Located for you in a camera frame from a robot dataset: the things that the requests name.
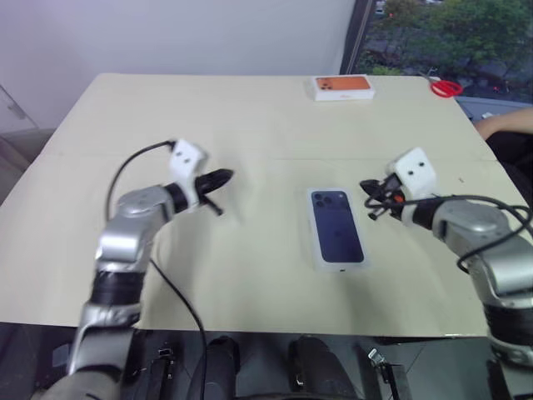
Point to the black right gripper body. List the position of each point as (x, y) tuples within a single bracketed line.
[(389, 193)]

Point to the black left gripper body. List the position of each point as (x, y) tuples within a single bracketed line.
[(202, 189)]

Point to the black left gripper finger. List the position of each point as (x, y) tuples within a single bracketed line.
[(217, 185), (220, 174)]

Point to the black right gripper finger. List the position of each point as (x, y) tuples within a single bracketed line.
[(374, 192), (372, 183)]

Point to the white box base tray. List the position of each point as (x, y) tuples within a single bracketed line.
[(337, 233)]

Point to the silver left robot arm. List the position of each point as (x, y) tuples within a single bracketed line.
[(133, 208)]

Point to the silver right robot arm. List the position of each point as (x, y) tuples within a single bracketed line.
[(470, 229)]

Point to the person bare forearm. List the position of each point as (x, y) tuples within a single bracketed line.
[(508, 121)]

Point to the orange printed phone box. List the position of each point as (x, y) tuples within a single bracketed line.
[(342, 84)]

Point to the grey side table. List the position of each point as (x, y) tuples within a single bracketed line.
[(472, 106)]

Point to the white crumpled paper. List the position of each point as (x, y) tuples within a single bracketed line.
[(487, 114)]

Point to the person black clothing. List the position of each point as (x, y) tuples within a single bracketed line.
[(516, 154)]

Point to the black table clamp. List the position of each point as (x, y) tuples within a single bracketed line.
[(391, 375), (165, 368)]

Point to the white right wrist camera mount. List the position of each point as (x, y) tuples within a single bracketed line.
[(412, 171)]

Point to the black window frame post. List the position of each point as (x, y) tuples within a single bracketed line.
[(354, 37)]

